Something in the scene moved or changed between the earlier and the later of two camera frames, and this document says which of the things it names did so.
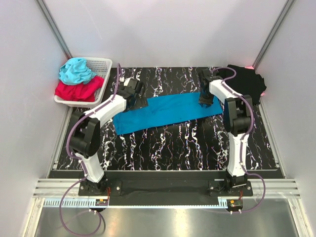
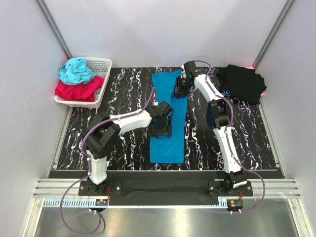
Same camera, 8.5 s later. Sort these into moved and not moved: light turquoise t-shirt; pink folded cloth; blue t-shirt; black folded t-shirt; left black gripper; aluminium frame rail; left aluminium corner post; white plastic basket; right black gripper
Moved: right black gripper; blue t-shirt; left black gripper
Not moved: light turquoise t-shirt; white plastic basket; black folded t-shirt; aluminium frame rail; left aluminium corner post; pink folded cloth
